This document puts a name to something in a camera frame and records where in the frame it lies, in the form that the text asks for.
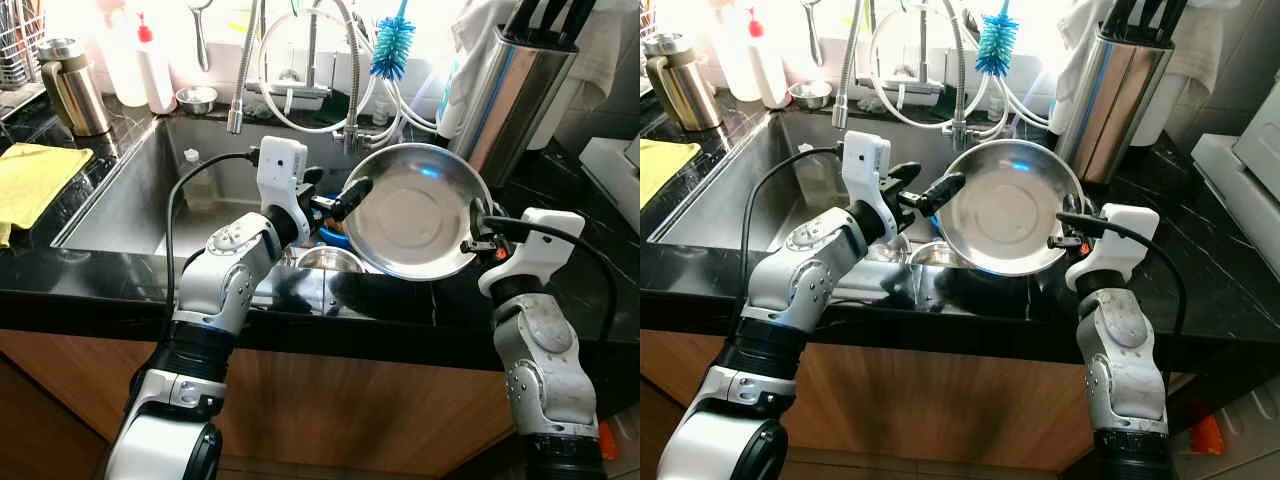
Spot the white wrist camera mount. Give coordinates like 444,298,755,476
842,131,906,241
256,137,313,246
1065,203,1161,293
478,208,586,299

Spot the shallow stainless steel plate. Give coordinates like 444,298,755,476
342,142,494,283
935,140,1086,278

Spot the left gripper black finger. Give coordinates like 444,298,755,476
920,173,967,218
336,178,374,223

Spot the stainless steel knife block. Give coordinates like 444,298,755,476
450,28,579,186
1055,30,1176,183

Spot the white soap tray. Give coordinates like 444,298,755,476
245,82,331,111
860,76,946,106

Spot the flexible steel spray faucet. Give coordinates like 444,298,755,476
226,0,266,135
835,0,879,129

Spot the wooden base cabinet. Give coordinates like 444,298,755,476
0,330,526,476
640,330,1101,471

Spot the white squeeze bottle red cap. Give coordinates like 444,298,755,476
748,8,791,109
135,14,176,114

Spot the stainless steel kitchen sink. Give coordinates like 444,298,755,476
50,112,471,301
645,108,1061,301

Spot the gold steel thermos jug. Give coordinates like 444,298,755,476
645,32,723,131
35,38,111,138

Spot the yellow cleaning cloth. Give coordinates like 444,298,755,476
640,137,706,211
0,142,94,248

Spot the white flexible hose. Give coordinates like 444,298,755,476
870,8,1051,136
258,10,441,141

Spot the small steel condiment bowl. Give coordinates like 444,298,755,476
175,86,219,115
788,80,833,110

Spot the steel gooseneck faucet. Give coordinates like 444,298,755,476
305,0,363,151
918,0,973,146

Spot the black-handled knife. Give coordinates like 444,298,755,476
550,0,593,47
1105,0,1143,37
1128,0,1166,41
1150,0,1191,43
505,0,546,41
528,0,569,43

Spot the hanging steel ladle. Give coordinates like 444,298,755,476
188,0,215,73
803,0,829,67

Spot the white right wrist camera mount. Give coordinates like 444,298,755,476
1065,203,1161,293
478,208,586,299

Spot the clear plastic bottle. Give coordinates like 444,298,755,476
183,148,219,211
800,143,841,206

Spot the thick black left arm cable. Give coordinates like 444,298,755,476
160,150,263,341
738,147,849,331

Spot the white appliance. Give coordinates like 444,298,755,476
1190,100,1280,291
580,130,641,236

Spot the blue bottle brush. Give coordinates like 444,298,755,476
370,0,416,81
975,0,1021,77

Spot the large white plastic bottle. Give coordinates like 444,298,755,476
715,0,759,101
100,5,146,108

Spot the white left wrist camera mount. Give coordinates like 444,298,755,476
842,131,906,241
256,137,313,246

